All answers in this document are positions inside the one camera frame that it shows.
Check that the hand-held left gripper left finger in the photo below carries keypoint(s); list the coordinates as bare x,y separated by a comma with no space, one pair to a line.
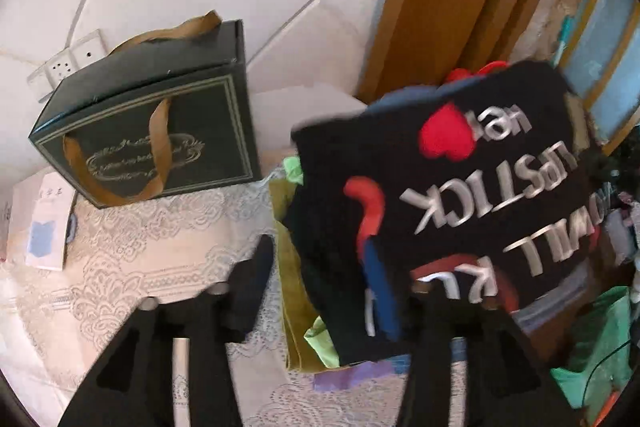
252,287

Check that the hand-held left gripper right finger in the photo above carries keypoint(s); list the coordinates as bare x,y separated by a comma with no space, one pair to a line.
382,297

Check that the stack of clothes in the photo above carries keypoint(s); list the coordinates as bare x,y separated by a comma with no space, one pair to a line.
295,307

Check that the black printed t-shirt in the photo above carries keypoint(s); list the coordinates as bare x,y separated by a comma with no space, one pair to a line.
475,167

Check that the white lace tablecloth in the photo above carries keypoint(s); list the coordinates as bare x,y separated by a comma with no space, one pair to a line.
150,257

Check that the dark green gift box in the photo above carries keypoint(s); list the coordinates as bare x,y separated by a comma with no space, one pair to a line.
200,132

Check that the wooden framed blue panel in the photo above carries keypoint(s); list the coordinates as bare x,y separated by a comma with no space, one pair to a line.
610,37

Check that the white wall socket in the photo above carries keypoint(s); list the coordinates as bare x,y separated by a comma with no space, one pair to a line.
87,48
52,69

